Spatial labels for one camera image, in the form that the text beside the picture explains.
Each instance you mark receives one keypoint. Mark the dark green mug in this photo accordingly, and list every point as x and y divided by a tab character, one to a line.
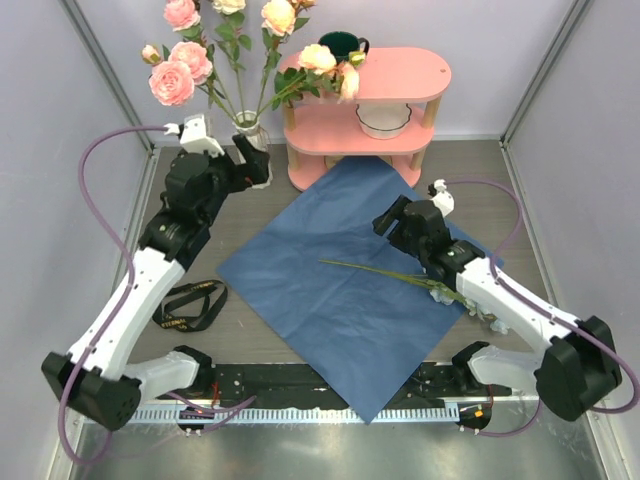
341	44

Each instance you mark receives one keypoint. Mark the green leafy flower stem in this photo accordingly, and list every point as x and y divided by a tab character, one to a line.
230	40

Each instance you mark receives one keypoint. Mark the pink three-tier shelf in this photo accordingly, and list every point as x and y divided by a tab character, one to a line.
319	127

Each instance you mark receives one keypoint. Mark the white slotted cable duct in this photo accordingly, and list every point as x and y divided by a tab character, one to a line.
175	412

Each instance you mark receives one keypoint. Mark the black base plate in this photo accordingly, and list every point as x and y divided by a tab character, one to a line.
279	386

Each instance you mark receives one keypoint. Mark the white scalloped bowl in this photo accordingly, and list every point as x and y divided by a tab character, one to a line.
383	121

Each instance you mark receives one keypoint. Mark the floral round plate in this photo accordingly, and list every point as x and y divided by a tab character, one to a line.
331	161

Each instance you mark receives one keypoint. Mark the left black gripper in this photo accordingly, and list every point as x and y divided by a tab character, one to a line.
254	169

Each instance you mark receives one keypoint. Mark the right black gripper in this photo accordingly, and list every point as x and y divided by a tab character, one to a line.
381	224

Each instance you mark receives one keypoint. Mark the black ribbon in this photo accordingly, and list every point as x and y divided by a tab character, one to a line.
192	307

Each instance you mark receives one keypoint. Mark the white ribbed ceramic vase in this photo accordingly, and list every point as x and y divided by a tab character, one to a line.
257	135

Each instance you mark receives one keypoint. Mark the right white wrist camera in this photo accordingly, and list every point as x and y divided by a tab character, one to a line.
441	197

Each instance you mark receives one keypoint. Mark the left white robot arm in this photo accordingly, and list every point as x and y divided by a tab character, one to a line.
94	378

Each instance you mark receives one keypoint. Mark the peach spray rose stem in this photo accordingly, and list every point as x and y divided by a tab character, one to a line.
316	71

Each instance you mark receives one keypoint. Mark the blue wrapping paper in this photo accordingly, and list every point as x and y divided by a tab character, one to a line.
333	290

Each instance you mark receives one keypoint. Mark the pink peony flower stem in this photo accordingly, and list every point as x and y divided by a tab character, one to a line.
177	74

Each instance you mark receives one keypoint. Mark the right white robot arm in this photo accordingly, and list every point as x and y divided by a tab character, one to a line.
570	367

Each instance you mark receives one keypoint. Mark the artificial flower bunch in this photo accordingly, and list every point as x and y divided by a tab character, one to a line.
438	291

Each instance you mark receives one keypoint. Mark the pink rose flower stem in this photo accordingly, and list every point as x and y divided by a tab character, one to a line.
185	20

